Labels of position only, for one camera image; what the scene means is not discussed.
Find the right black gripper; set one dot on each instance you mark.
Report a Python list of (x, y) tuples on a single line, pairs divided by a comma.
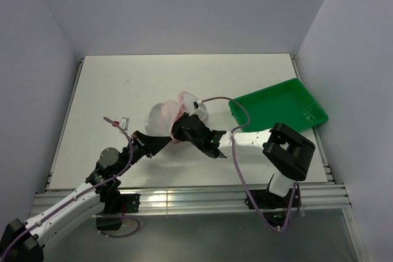
[(177, 129)]

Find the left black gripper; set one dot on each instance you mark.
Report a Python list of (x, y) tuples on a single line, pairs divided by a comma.
[(152, 144)]

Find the white mesh laundry bag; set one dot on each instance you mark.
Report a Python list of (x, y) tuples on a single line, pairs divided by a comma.
[(163, 115)]

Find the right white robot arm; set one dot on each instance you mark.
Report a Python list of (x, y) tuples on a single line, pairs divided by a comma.
[(287, 150)]

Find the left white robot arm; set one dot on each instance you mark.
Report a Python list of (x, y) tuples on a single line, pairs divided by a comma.
[(25, 241)]

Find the green plastic tray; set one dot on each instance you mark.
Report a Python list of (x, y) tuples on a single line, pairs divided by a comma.
[(287, 102)]

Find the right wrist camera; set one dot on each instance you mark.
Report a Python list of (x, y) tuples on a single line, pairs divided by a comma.
[(200, 109)]

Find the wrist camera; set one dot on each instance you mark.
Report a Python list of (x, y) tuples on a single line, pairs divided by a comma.
[(124, 123), (200, 109)]

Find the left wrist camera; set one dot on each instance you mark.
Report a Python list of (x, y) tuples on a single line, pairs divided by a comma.
[(124, 123)]

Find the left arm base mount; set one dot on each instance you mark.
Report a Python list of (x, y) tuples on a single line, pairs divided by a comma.
[(117, 213)]

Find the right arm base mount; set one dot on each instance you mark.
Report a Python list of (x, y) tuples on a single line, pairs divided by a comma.
[(277, 206)]

